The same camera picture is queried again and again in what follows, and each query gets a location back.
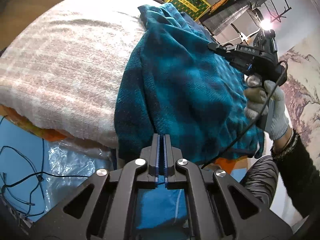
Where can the white checked blanket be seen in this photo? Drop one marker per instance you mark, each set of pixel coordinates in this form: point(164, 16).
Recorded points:
point(62, 55)

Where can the person's right forearm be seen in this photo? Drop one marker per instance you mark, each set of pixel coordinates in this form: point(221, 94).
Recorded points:
point(297, 170)

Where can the black metal clothes rack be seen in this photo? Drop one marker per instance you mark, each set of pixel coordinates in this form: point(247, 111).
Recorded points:
point(272, 8)

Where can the landscape wall painting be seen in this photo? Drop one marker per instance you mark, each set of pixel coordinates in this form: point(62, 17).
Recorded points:
point(305, 85)

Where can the hanging grey garment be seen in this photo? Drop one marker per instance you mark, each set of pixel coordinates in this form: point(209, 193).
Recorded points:
point(225, 17)

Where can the blue plaid fleece garment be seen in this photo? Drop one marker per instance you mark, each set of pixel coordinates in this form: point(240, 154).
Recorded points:
point(180, 80)

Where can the person's right hand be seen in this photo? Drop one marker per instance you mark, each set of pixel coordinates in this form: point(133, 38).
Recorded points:
point(277, 115)

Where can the yellow green woven bag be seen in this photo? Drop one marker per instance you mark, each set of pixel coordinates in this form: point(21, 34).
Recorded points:
point(187, 0)

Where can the person's leg in striped pants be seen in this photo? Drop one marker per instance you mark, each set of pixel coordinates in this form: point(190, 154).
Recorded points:
point(260, 180)

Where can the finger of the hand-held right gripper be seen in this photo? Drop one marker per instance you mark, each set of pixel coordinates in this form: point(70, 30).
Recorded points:
point(221, 48)

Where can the white clip lamp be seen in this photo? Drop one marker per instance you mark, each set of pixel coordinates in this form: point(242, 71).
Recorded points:
point(243, 37)

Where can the orange hanging item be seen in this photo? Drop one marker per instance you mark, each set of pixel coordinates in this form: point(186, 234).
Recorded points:
point(221, 1)

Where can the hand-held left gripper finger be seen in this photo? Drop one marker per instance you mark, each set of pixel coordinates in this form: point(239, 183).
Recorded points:
point(165, 155)
point(160, 155)

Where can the blue plastic sheet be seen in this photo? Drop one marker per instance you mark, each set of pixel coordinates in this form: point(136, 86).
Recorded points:
point(20, 155)

